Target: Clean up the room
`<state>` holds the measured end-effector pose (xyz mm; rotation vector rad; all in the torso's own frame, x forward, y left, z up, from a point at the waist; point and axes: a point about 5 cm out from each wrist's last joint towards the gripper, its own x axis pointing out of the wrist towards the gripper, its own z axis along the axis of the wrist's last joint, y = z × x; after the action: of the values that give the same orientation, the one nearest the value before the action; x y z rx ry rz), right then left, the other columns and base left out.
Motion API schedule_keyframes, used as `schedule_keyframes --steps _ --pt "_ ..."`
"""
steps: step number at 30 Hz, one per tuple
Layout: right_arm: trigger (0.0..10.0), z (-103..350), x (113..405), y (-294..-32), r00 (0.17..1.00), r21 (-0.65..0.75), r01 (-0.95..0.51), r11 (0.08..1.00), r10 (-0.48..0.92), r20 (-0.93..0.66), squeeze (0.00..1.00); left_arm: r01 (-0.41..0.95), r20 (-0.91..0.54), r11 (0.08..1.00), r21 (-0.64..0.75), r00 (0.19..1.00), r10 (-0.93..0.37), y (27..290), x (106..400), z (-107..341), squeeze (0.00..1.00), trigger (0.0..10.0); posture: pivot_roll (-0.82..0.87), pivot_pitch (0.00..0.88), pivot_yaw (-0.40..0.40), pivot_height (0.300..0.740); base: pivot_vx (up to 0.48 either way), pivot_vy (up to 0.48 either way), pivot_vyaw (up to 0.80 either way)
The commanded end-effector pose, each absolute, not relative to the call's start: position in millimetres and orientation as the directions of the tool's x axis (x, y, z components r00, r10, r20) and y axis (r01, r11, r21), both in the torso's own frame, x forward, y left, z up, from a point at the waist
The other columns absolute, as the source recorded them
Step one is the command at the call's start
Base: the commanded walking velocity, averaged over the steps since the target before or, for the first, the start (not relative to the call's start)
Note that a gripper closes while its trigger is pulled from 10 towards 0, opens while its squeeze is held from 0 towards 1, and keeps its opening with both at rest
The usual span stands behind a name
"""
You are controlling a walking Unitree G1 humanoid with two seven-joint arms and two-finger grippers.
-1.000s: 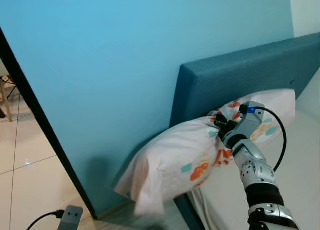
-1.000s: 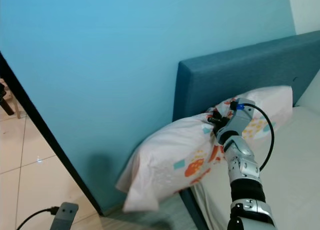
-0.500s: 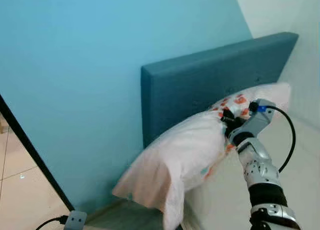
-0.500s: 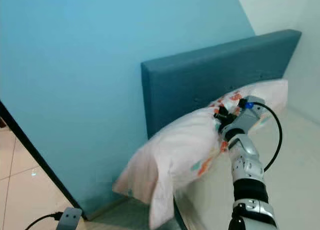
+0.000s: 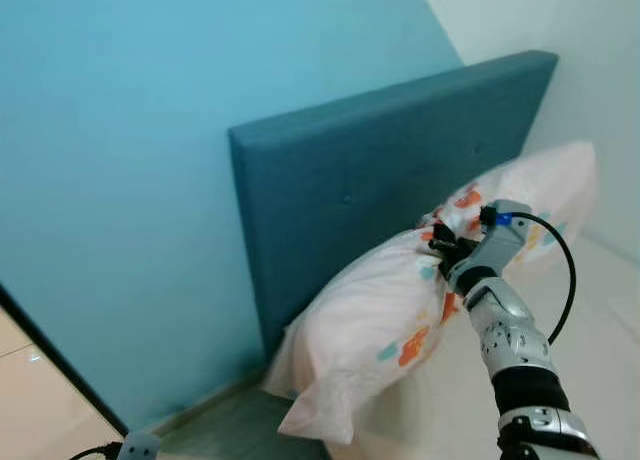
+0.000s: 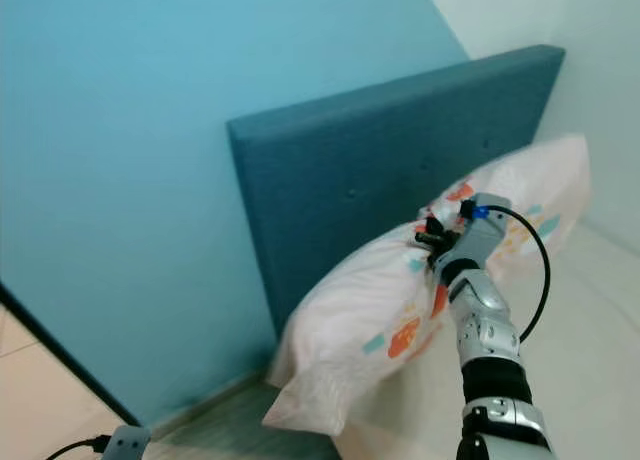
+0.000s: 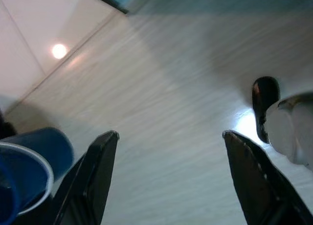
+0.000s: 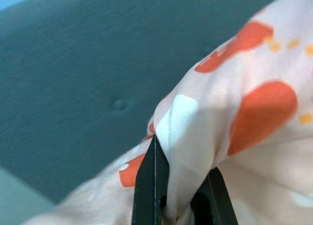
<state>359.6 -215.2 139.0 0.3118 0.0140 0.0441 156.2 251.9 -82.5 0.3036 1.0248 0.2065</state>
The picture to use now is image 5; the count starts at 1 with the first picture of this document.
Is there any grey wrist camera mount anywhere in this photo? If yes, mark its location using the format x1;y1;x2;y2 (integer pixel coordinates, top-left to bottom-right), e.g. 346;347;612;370
118;432;161;460
448;198;536;296

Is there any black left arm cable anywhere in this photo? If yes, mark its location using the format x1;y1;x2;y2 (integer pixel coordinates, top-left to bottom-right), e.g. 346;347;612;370
68;441;123;460

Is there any pink pillow with coloured dots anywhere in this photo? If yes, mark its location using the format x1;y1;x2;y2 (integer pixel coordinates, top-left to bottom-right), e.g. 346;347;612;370
262;140;601;446

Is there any teal upholstered headboard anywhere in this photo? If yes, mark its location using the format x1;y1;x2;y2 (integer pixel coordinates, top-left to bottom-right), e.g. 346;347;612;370
228;50;559;361

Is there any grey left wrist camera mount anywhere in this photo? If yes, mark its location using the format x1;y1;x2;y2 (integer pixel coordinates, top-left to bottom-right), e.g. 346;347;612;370
118;432;161;460

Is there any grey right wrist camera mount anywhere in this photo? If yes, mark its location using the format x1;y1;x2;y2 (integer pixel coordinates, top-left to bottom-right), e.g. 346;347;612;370
448;198;536;296

